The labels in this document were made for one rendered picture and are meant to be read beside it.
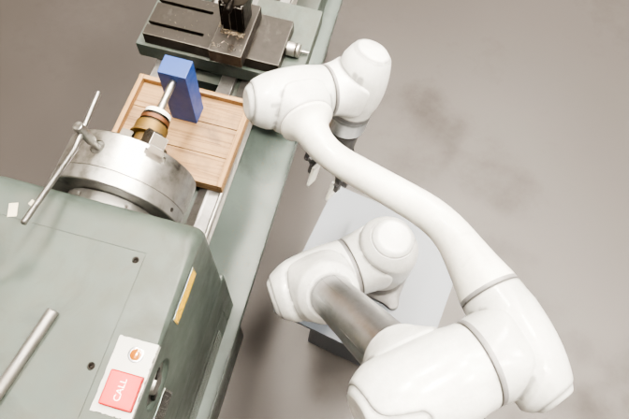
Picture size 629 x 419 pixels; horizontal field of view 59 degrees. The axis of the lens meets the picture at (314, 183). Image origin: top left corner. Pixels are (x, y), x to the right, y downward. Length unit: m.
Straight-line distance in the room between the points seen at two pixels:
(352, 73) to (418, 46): 2.06
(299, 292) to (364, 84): 0.51
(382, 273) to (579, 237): 1.57
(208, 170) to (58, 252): 0.57
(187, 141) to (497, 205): 1.56
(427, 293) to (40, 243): 1.03
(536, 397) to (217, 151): 1.11
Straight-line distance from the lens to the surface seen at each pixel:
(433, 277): 1.70
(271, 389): 2.34
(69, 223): 1.23
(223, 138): 1.67
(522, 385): 0.87
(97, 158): 1.30
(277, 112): 1.00
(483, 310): 0.88
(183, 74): 1.53
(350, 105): 1.08
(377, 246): 1.34
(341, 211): 1.72
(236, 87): 1.82
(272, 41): 1.76
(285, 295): 1.34
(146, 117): 1.47
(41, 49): 3.22
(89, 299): 1.16
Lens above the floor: 2.32
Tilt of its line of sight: 64 degrees down
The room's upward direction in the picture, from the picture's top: 7 degrees clockwise
